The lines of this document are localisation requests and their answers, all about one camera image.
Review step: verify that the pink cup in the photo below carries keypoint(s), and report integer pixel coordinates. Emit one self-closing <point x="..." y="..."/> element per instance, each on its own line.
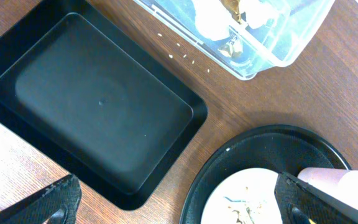
<point x="339" y="183"/>

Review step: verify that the grey plate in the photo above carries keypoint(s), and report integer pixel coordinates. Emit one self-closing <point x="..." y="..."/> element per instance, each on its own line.
<point x="261" y="181"/>

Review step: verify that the food scraps on plate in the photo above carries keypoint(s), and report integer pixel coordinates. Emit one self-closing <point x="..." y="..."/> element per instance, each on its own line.
<point x="248" y="208"/>

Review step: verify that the round black serving tray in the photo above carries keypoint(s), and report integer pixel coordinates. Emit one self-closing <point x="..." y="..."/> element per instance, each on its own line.
<point x="278" y="147"/>

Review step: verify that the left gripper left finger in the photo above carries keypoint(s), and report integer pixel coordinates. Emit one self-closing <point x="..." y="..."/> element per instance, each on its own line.
<point x="56" y="203"/>

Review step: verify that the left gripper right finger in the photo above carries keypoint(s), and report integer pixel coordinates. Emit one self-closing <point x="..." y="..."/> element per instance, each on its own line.
<point x="300" y="202"/>

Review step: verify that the gold snack wrapper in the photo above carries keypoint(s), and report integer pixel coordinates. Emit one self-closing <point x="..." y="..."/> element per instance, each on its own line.
<point x="233" y="47"/>

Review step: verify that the white napkin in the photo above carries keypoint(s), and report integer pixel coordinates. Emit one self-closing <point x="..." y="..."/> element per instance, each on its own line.
<point x="213" y="17"/>

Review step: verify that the clear plastic waste bin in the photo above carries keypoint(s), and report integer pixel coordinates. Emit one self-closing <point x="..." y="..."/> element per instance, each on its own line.
<point x="275" y="44"/>

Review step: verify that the black rectangular tray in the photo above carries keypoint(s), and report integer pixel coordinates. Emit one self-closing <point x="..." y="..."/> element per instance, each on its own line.
<point x="91" y="99"/>

